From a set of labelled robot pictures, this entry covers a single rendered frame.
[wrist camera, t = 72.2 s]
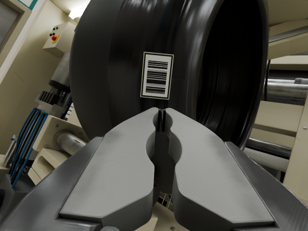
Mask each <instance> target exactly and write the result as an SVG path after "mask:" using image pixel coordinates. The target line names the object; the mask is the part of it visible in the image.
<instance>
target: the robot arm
mask: <svg viewBox="0 0 308 231"><path fill-rule="evenodd" d="M160 122H161V127H162V132H164V133H165V134H166V135H167V137H168V138H169V140H170V141H169V151H168V153H169V156H170V157H171V158H172V159H173V160H174V161H175V163H176V166H175V173H174V181H173V189H172V202H173V210H174V217H175V219H176V221H177V222H178V223H179V224H180V225H181V226H183V227H185V228H186V229H188V230H189V231H308V207H307V205H306V204H305V203H304V202H303V201H301V200H300V199H299V198H298V197H297V196H296V195H295V194H294V193H293V192H292V191H291V190H290V189H288V188H287V187H286V186H285V185H284V184H282V183H281V182H280V181H279V180H277V179H276V178H275V177H274V176H273V175H271V174H270V173H269V172H268V171H267V170H265V169H264V168H263V167H262V166H260V165H259V164H258V163H257V162H256V161H254V160H253V159H252V158H250V157H249V156H248V155H247V154H246V153H244V152H243V151H242V150H241V149H239V148H238V147H237V146H236V145H235V144H233V143H232V142H224V141H223V140H222V139H221V138H220V137H218V136H217V135H216V134H215V133H213V132H212V131H211V130H209V129H208V128H207V127H205V126H203V125H202V124H200V123H198V122H196V121H195V120H193V119H191V118H189V117H187V116H185V115H183V114H182V113H180V112H178V111H176V110H174V109H172V108H166V109H162V110H161V109H158V108H156V107H153V108H150V109H148V110H146V111H144V112H142V113H140V114H138V115H136V116H134V117H132V118H130V119H128V120H126V121H124V122H122V123H120V124H119V125H117V126H116V127H114V128H113V129H111V130H110V131H109V132H107V133H106V134H105V135H104V136H103V137H95V138H93V139H92V140H91V141H90V142H88V143H87V144H86V145H84V146H83V147H82V148H81V149H79V150H78V151H77V152H76V153H75V154H73V155H72V156H71V157H70V158H68V159H67V160H66V161H64V162H63V163H62V164H61V165H59V166H58V167H57V168H56V169H54V170H53V171H52V172H51V173H49V174H48V175H47V176H46V177H45V178H44V179H42V180H41V181H40V182H39V183H38V184H37V185H36V186H35V187H34V188H32V189H31V190H30V191H29V192H28V193H27V194H26V196H25V197H24V198H23V199H22V200H21V201H20V202H19V203H18V204H17V205H16V206H15V208H14V209H13V210H12V211H11V212H10V213H9V214H8V216H7V217H6V218H5V220H4V221H3V222H2V223H1V225H0V231H134V230H136V229H138V228H139V227H141V226H143V225H145V224H146V223H148V222H149V220H150V219H151V216H152V207H153V192H154V164H153V163H152V162H151V160H150V158H151V157H152V156H153V155H154V146H155V135H156V134H157V132H160Z"/></svg>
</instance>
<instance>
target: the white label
mask: <svg viewBox="0 0 308 231"><path fill-rule="evenodd" d="M173 59H174V55H170V54H161V53H151V52H144V54H143V70H142V82H141V93H140V97H144V98H154V99H168V100H169V96H170V88H171V76H172V67H173Z"/></svg>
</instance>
